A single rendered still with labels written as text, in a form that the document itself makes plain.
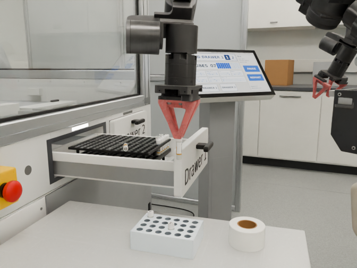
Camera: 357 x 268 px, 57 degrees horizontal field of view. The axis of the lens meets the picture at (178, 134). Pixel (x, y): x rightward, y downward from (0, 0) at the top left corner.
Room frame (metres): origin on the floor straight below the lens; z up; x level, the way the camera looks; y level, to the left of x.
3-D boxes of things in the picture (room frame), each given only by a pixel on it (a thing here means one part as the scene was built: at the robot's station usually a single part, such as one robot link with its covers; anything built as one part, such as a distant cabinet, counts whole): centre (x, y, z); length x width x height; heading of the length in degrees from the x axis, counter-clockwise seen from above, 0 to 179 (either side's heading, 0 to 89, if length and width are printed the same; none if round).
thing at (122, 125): (1.21, 0.18, 0.87); 0.29 x 0.02 x 0.11; 164
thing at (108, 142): (0.88, 0.15, 0.87); 0.22 x 0.18 x 0.06; 74
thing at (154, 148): (0.85, 0.06, 0.90); 0.18 x 0.02 x 0.01; 164
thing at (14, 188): (0.58, 0.31, 0.88); 0.04 x 0.03 x 0.04; 164
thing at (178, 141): (0.61, 0.00, 0.95); 0.01 x 0.01 x 0.05
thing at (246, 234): (0.60, -0.13, 0.78); 0.07 x 0.07 x 0.04
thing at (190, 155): (0.82, -0.04, 0.87); 0.29 x 0.02 x 0.11; 164
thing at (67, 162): (0.88, 0.16, 0.86); 0.40 x 0.26 x 0.06; 74
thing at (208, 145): (0.81, -0.06, 0.91); 0.07 x 0.04 x 0.01; 164
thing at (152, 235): (0.60, 0.02, 0.78); 0.12 x 0.08 x 0.04; 73
